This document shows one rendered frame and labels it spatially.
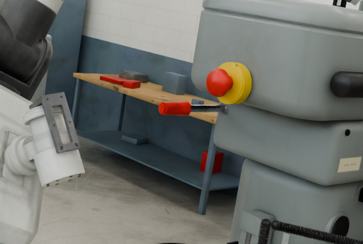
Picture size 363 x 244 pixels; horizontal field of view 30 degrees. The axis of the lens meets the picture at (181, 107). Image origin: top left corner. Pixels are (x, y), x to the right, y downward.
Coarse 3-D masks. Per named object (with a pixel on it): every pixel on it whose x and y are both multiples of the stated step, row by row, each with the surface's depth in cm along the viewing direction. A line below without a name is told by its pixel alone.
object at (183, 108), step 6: (162, 102) 103; (168, 102) 103; (174, 102) 104; (180, 102) 104; (186, 102) 105; (162, 108) 102; (168, 108) 102; (174, 108) 103; (180, 108) 104; (186, 108) 104; (192, 108) 106; (198, 108) 107; (204, 108) 108; (210, 108) 109; (216, 108) 110; (222, 108) 111; (162, 114) 103; (168, 114) 103; (174, 114) 104; (180, 114) 104; (186, 114) 105
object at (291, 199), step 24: (264, 168) 111; (240, 192) 115; (264, 192) 110; (288, 192) 107; (312, 192) 105; (336, 192) 105; (240, 216) 114; (288, 216) 107; (312, 216) 105; (336, 216) 106; (360, 216) 112; (288, 240) 107; (312, 240) 106
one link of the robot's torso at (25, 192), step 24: (0, 96) 106; (0, 120) 105; (0, 144) 103; (0, 168) 101; (0, 192) 100; (24, 192) 103; (0, 216) 98; (24, 216) 102; (0, 240) 99; (24, 240) 101
